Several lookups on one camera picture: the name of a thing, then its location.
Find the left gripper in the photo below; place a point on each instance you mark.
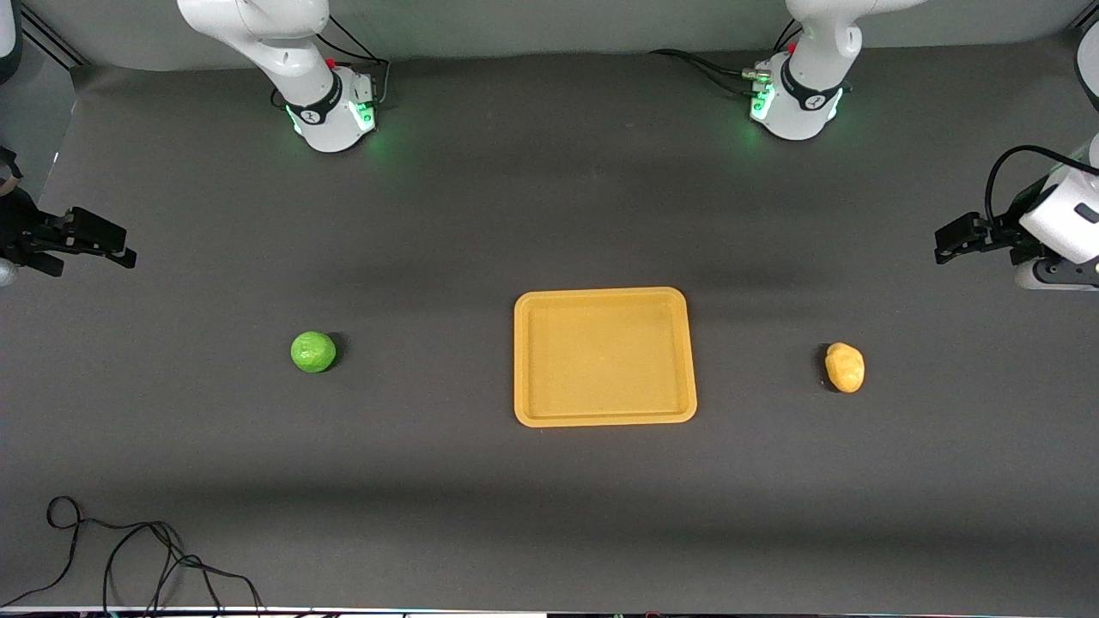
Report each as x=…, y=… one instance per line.
x=1004, y=233

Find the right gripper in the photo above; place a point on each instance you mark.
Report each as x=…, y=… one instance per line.
x=19, y=233

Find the yellow potato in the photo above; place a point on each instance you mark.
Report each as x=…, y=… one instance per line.
x=846, y=367

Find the green lime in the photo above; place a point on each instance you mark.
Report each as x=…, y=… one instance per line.
x=313, y=353

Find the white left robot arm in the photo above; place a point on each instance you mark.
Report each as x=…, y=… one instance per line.
x=807, y=94

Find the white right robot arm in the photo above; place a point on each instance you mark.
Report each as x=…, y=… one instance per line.
x=300, y=60

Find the orange plastic tray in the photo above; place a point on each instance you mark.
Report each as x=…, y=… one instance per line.
x=605, y=356

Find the black table edge clamp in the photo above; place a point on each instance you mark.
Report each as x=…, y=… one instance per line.
x=7, y=159

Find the dark grey table mat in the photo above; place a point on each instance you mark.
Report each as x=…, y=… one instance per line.
x=515, y=215

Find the black aluminium frame rail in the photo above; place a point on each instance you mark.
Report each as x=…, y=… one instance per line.
x=49, y=39

